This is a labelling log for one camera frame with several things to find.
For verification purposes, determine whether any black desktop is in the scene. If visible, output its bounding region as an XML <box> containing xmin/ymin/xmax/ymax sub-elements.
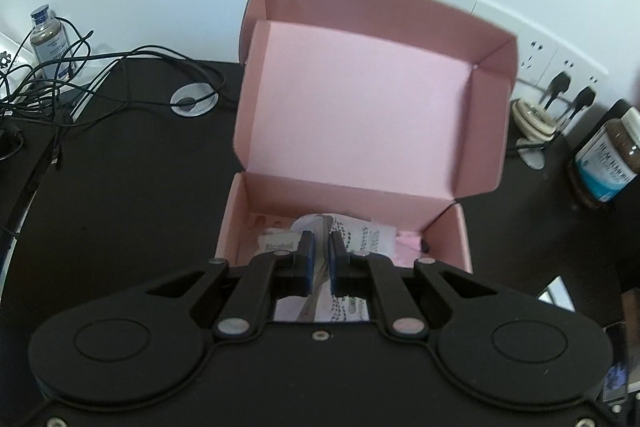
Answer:
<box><xmin>0</xmin><ymin>57</ymin><xmax>640</xmax><ymax>427</ymax></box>

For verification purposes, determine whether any silver desk grommet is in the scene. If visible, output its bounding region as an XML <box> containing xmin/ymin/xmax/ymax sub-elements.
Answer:
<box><xmin>169</xmin><ymin>82</ymin><xmax>220</xmax><ymax>117</ymax></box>

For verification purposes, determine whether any glass bottle blue cap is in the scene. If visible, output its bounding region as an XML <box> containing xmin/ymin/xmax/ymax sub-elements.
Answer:
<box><xmin>29</xmin><ymin>5</ymin><xmax>79</xmax><ymax>80</ymax></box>

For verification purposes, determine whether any brown supplement bottle blue label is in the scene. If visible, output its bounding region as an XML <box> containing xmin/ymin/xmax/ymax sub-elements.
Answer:
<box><xmin>569</xmin><ymin>106</ymin><xmax>640</xmax><ymax>210</ymax></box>

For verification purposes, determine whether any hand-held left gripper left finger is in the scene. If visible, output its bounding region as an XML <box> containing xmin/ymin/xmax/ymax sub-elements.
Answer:
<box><xmin>145</xmin><ymin>231</ymin><xmax>318</xmax><ymax>340</ymax></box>

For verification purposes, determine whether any tangle of black cables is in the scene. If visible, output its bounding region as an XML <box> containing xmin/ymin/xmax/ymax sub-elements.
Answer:
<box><xmin>0</xmin><ymin>16</ymin><xmax>237</xmax><ymax>170</ymax></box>

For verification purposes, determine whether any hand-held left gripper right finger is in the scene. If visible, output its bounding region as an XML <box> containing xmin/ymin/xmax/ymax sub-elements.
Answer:
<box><xmin>327</xmin><ymin>231</ymin><xmax>494</xmax><ymax>340</ymax></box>

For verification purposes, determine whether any coiled beige cable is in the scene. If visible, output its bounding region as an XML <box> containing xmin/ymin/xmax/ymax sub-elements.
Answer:
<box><xmin>510</xmin><ymin>99</ymin><xmax>557</xmax><ymax>143</ymax></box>

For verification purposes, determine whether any pink cardboard box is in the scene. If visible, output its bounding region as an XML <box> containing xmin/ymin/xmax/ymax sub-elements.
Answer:
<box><xmin>214</xmin><ymin>0</ymin><xmax>521</xmax><ymax>276</ymax></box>

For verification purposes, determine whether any round pale disc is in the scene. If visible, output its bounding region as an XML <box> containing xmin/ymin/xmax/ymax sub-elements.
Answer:
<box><xmin>516</xmin><ymin>137</ymin><xmax>547</xmax><ymax>170</ymax></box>

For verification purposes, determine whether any white card packet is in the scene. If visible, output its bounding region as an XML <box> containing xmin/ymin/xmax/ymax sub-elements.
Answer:
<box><xmin>276</xmin><ymin>212</ymin><xmax>397</xmax><ymax>324</ymax></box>

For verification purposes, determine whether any black power plug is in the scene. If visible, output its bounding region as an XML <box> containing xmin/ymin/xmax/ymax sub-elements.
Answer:
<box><xmin>544</xmin><ymin>72</ymin><xmax>572</xmax><ymax>108</ymax></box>
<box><xmin>569</xmin><ymin>86</ymin><xmax>597</xmax><ymax>118</ymax></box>

